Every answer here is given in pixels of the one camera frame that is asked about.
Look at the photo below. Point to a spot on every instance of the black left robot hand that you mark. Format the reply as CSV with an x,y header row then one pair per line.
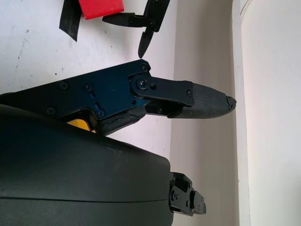
x,y
155,14

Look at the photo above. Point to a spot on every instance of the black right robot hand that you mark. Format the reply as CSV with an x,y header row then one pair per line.
x,y
70,176

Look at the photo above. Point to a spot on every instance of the yellow cube block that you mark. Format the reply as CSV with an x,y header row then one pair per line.
x,y
80,124

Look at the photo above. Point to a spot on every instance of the red cube block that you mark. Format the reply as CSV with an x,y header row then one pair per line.
x,y
101,8

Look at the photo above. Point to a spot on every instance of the black tape strip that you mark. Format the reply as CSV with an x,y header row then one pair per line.
x,y
69,21

